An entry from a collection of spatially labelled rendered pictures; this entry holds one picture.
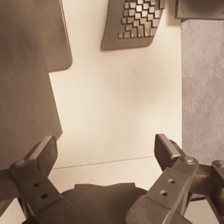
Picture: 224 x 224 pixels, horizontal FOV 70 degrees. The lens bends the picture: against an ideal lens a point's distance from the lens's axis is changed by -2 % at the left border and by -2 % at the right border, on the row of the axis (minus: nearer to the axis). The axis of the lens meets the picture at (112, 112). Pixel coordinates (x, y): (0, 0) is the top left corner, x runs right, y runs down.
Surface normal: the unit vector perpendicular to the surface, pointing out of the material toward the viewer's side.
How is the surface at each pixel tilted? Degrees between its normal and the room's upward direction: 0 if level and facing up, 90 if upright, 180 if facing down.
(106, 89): 0
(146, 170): 0
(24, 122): 86
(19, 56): 86
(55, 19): 0
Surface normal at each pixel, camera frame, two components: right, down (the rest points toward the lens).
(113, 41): 0.11, 0.32
